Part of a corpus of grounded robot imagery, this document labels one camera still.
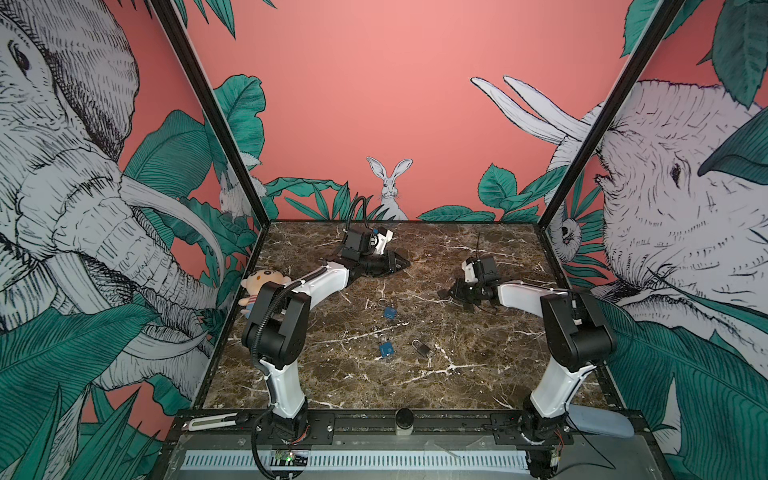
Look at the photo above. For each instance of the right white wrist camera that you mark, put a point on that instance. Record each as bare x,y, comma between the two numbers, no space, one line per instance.
468,268

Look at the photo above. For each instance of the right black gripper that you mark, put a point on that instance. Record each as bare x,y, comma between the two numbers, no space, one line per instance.
459,292

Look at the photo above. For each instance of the white clip tool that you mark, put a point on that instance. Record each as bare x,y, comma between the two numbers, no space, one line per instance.
210,422

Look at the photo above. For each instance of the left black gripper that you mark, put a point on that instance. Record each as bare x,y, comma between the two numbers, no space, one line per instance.
390,263

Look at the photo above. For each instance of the black mounting rail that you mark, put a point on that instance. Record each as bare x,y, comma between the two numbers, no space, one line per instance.
327,426

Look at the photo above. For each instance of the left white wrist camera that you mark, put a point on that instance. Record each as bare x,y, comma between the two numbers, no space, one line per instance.
380,238

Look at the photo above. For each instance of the plush doll striped shirt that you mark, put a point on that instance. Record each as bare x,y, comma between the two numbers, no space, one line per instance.
253,284

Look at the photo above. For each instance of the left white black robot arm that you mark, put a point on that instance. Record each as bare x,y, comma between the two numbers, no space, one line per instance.
277,312

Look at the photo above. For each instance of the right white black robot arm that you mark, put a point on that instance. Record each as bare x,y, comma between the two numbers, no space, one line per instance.
577,335

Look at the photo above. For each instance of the grey blue pad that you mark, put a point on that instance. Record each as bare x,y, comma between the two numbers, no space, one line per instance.
599,422

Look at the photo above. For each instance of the black knob on rail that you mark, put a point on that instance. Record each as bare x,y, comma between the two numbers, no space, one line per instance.
404,421

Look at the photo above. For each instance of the white vented strip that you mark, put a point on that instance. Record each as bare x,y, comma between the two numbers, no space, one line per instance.
356,460

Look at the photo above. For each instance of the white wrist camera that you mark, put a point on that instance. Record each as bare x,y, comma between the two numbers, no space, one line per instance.
468,268
380,238

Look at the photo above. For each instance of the black padlock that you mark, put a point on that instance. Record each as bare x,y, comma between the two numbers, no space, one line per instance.
422,349

